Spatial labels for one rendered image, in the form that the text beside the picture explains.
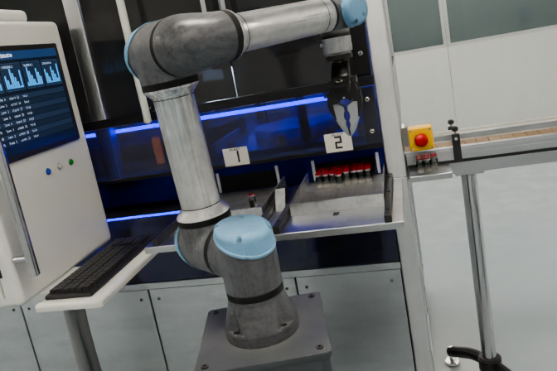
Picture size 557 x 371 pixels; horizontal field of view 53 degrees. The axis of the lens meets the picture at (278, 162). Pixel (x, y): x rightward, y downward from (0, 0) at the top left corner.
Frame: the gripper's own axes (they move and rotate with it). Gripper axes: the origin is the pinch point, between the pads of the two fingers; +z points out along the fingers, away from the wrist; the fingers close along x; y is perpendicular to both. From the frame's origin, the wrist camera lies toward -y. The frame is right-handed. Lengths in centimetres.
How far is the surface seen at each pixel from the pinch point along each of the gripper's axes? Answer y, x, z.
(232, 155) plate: 27, 42, 7
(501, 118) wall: 488, -112, 93
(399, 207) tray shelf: -1.3, -10.0, 21.7
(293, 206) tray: 1.4, 18.7, 18.9
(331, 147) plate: 27.5, 9.6, 9.0
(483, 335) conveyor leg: 43, -31, 86
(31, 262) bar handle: -26, 83, 18
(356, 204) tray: 1.6, 1.4, 20.6
